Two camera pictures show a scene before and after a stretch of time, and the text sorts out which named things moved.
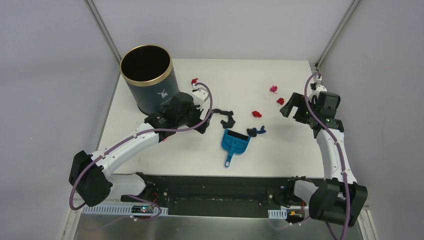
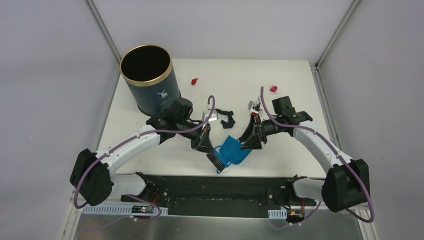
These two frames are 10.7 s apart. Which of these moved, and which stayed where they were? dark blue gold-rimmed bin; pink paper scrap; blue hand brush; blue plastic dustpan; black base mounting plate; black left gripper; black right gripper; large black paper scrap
Moved: black left gripper; black right gripper; blue hand brush; blue plastic dustpan
Stayed: black base mounting plate; dark blue gold-rimmed bin; pink paper scrap; large black paper scrap
